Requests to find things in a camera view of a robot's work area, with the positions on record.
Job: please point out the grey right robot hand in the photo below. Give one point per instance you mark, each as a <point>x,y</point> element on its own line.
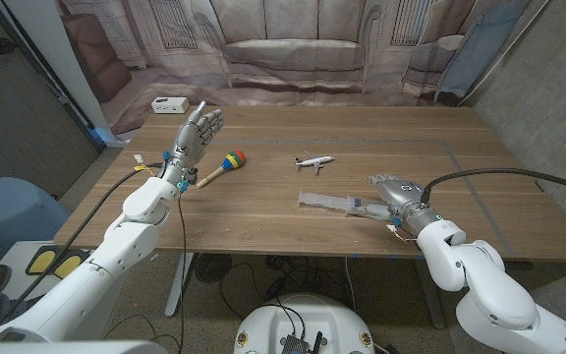
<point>403,194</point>

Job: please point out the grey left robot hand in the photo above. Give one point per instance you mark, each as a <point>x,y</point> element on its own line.
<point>192,142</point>

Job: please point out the clear plastic syringe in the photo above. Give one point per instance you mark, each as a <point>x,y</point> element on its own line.
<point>327,200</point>

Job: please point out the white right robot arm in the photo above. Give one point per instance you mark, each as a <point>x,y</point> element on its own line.
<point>489,290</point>

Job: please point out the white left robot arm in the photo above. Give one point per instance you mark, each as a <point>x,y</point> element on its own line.
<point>91,285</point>

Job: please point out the white toy plane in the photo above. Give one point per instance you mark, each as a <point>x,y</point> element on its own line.
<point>315,160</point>

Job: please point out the white power box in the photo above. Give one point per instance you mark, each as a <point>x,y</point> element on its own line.
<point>170,104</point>

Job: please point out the colourful striped wooden maraca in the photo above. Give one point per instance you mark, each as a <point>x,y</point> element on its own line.
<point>234,159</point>

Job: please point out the grey table leg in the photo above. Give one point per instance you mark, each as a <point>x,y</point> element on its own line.
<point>430,295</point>

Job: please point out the grey tape outline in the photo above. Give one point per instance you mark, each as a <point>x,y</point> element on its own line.
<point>312,141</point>

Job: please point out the black round floor fan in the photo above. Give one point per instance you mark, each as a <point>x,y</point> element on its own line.
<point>212,268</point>

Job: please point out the printed living room backdrop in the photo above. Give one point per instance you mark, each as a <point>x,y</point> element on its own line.
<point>293,49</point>

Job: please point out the white table leg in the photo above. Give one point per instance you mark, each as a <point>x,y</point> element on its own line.
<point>177,290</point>

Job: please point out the yellow black foot pedal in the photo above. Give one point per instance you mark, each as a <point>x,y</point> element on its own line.
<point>68,265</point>
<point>42,262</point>

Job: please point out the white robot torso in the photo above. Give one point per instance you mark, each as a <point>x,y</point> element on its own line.
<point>273,324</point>

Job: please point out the blue padded chair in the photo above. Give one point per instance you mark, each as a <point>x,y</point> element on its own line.
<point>13,211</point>

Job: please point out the white pedal platform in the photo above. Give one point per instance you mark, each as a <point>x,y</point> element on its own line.
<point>17,260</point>

